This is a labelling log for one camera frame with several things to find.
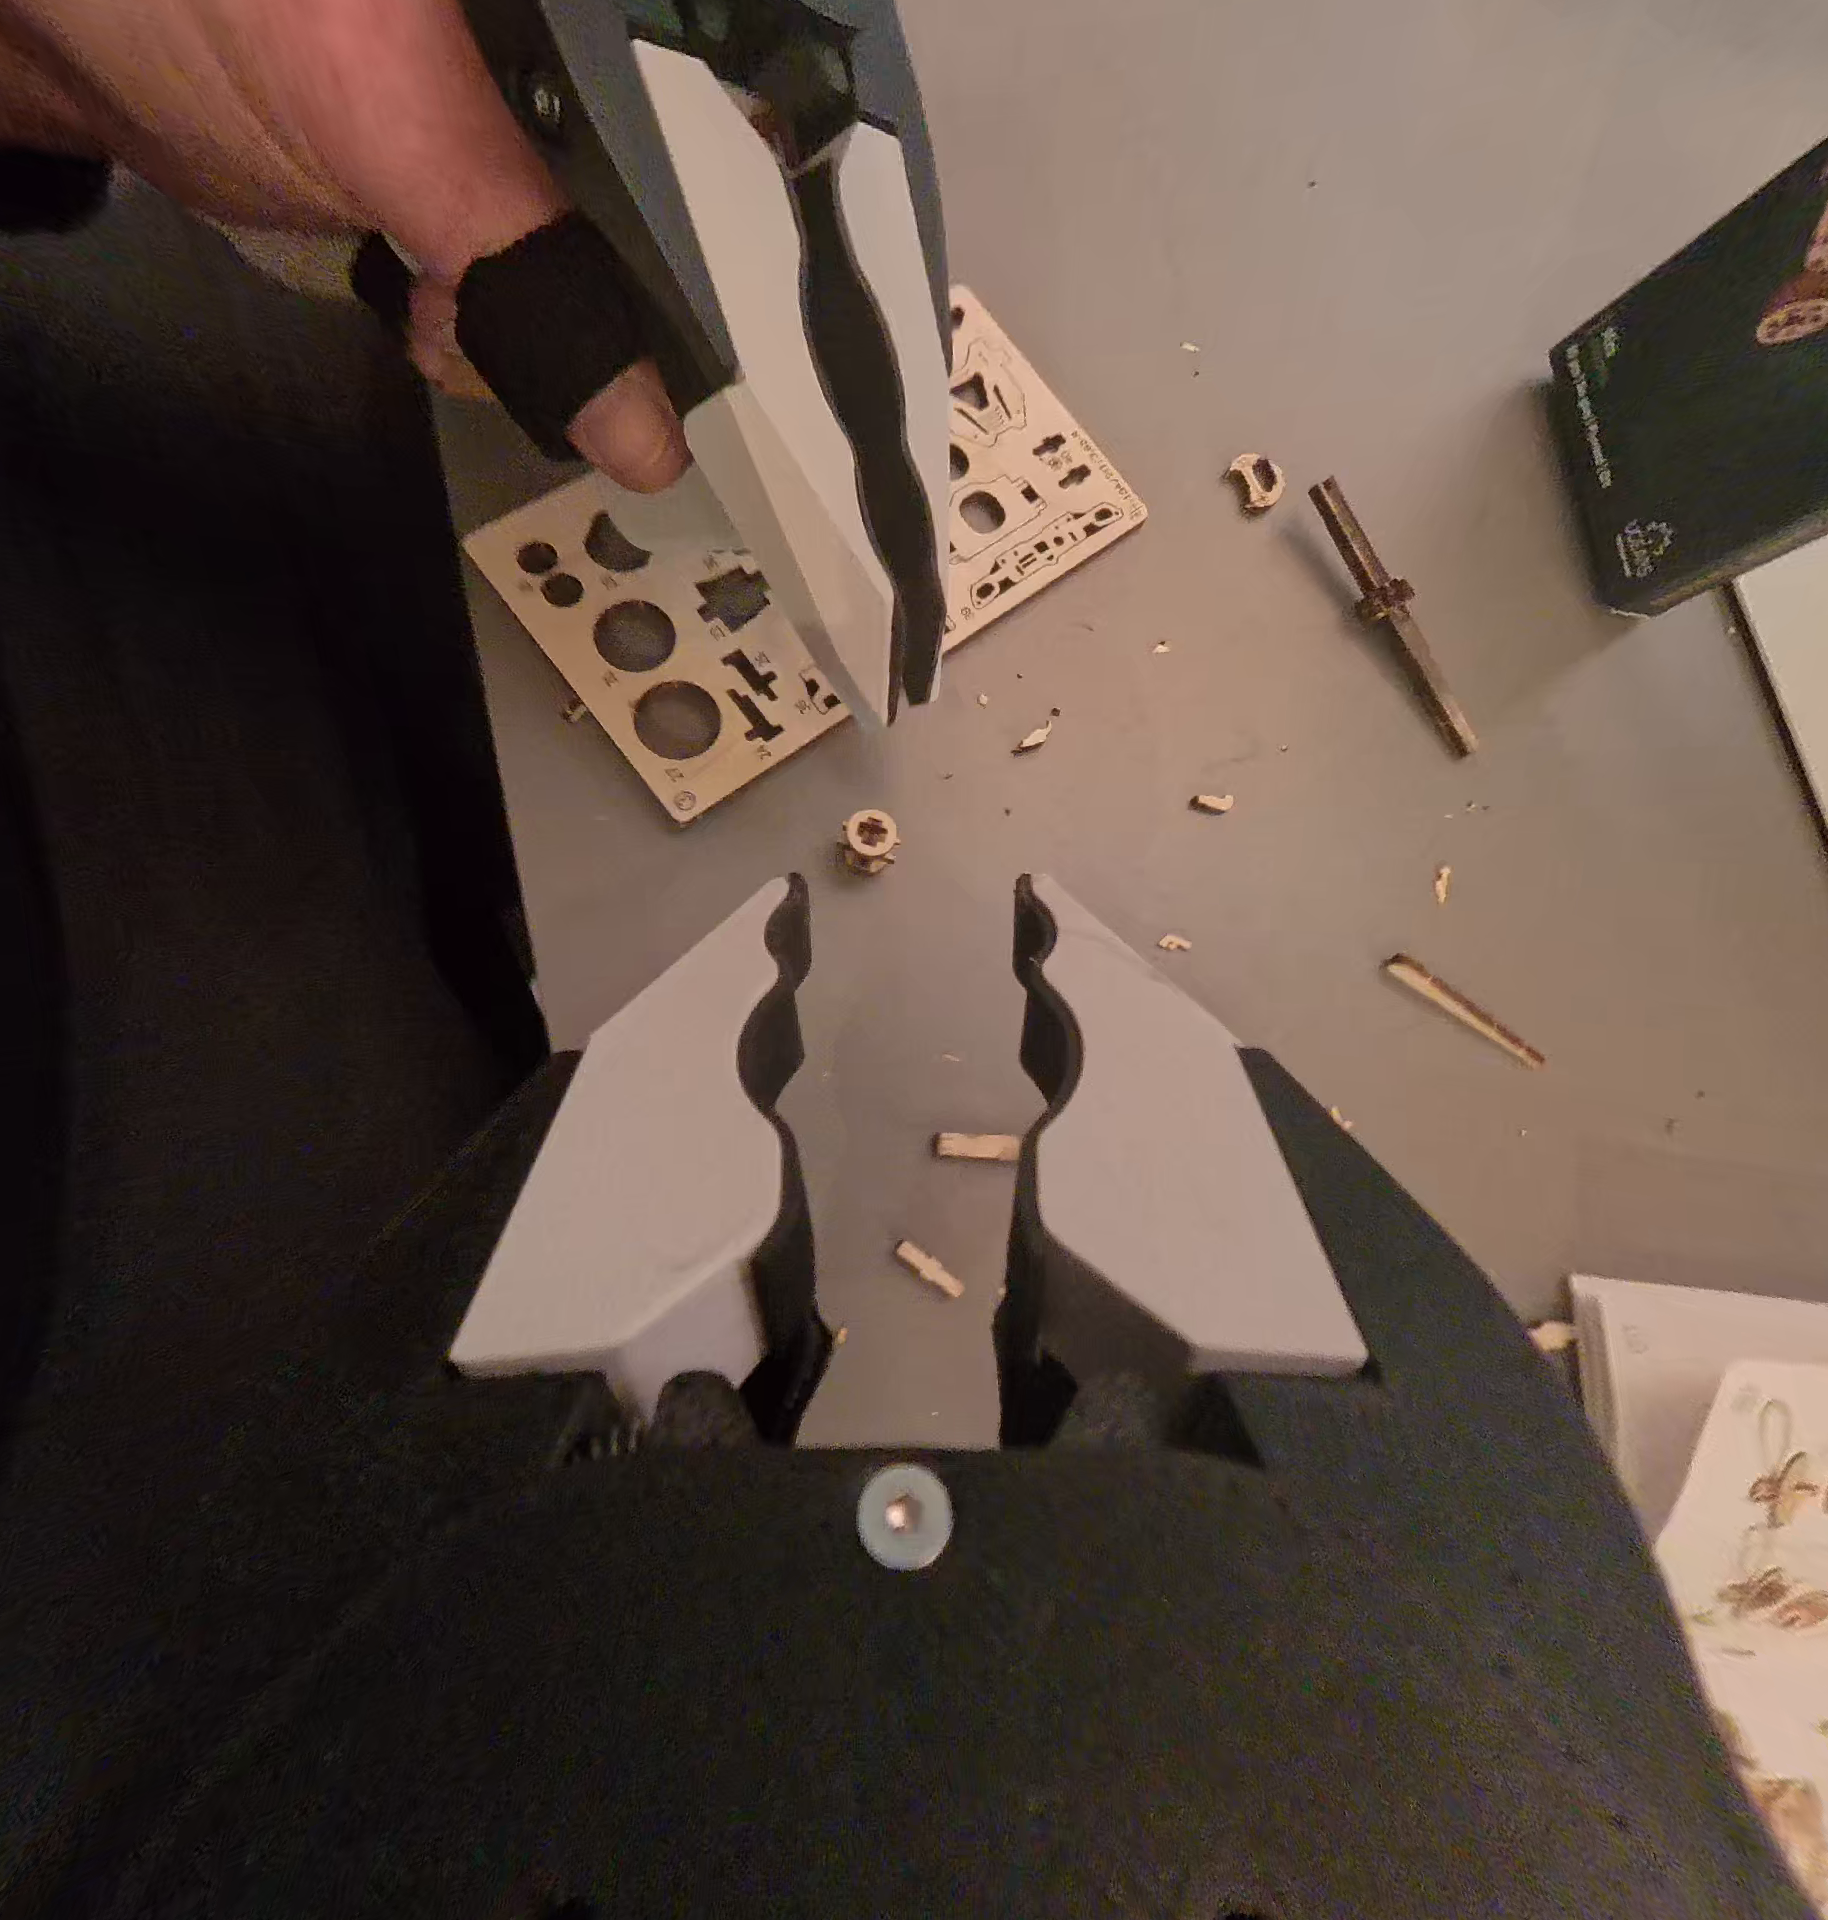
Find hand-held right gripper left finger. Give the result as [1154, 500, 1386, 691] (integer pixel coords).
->
[445, 875, 834, 1446]

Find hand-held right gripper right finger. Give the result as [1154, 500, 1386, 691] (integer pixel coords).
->
[994, 873, 1378, 1446]

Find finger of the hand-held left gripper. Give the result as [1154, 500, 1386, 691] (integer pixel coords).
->
[830, 124, 958, 711]
[632, 43, 909, 730]

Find wooden parts sheet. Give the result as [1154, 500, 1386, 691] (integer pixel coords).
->
[463, 285, 1152, 828]

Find dark green model kit box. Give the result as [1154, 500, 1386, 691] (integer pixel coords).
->
[1547, 103, 1828, 618]

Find person's left hand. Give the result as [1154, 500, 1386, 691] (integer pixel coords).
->
[0, 0, 693, 497]

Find scattered wood scraps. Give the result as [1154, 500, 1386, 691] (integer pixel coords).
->
[561, 344, 1579, 1353]

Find tapered wooden stick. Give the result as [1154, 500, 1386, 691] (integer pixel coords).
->
[1380, 954, 1547, 1070]

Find dark wooden axle with gear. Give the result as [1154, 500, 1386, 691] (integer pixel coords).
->
[1309, 479, 1479, 760]

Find instruction booklet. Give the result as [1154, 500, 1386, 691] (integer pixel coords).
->
[1565, 1271, 1828, 1920]

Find white board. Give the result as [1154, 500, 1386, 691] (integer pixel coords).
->
[1727, 547, 1828, 964]

